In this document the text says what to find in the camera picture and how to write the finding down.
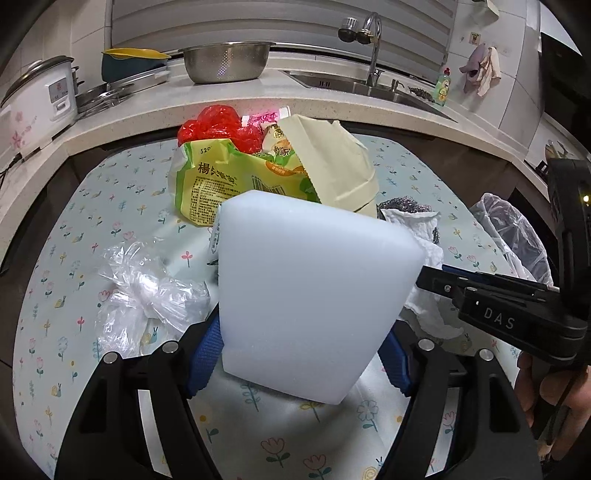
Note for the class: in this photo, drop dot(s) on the green snack bag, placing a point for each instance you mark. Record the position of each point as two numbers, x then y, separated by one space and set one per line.
207 184

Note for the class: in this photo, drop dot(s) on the white rice cooker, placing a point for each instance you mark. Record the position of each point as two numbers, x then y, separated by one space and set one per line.
37 101

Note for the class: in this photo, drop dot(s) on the person's right hand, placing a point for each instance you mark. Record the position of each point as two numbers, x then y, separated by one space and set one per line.
549 392

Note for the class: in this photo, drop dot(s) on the small white wrapper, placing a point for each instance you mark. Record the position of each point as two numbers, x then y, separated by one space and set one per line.
214 240

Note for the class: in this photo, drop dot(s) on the steel sink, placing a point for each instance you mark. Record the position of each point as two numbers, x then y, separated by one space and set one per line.
369 90

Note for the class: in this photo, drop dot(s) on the yellow printed packet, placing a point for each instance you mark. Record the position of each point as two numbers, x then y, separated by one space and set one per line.
276 143

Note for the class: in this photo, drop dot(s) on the dark scouring pad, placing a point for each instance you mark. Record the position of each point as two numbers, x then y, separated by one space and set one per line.
421 93

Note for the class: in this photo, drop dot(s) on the pink paper cup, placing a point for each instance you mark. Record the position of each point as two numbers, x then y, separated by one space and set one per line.
261 121

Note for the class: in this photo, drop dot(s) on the grey window blind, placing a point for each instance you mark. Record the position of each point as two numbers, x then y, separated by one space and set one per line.
277 18

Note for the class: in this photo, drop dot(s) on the steel colander bowl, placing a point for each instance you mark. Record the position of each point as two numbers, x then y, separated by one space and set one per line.
226 62

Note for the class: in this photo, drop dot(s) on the floral tablecloth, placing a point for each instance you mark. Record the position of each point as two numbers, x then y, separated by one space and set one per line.
69 258

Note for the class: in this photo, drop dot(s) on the beige hanging cloth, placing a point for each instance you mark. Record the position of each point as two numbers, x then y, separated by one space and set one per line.
488 71

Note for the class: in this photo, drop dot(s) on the steel wool scrubber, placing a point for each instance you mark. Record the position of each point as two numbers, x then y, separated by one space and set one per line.
406 204

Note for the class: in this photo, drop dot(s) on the trash bin with clear liner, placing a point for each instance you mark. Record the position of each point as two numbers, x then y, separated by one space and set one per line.
517 230

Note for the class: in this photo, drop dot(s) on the red plastic bag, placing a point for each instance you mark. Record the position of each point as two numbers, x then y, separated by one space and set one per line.
212 124

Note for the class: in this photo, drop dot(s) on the white foam block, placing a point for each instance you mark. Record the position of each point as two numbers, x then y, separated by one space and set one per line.
314 295

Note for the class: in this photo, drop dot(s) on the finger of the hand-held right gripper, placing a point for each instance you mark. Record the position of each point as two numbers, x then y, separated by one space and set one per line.
438 282
498 278

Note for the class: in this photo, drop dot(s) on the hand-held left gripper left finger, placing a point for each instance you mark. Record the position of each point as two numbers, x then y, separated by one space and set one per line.
203 364

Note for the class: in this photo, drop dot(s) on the small metal sink fitting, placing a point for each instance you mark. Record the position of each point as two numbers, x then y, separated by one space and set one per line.
397 84

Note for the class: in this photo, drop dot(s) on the yellow and blue basin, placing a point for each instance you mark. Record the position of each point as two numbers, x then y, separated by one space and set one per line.
134 56

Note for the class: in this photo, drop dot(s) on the beige paper bag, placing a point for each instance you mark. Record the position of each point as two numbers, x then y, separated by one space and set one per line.
332 161

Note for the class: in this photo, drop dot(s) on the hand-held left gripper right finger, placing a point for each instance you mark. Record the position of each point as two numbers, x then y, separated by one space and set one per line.
397 369

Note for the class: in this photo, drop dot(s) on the white paper towel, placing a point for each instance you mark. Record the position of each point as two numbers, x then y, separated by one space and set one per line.
425 240

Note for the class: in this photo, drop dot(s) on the black gas stove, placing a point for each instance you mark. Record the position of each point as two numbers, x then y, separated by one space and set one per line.
536 167

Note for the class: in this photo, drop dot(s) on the purple hanging cloth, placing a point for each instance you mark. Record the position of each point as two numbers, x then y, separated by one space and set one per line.
472 69

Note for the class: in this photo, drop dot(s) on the clear plastic bag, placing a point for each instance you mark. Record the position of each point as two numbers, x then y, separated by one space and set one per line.
138 295

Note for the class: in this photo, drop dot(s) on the green dish soap bottle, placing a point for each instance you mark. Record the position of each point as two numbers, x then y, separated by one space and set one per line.
443 90

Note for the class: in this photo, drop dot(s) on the chrome faucet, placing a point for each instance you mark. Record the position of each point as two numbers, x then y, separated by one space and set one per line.
373 50

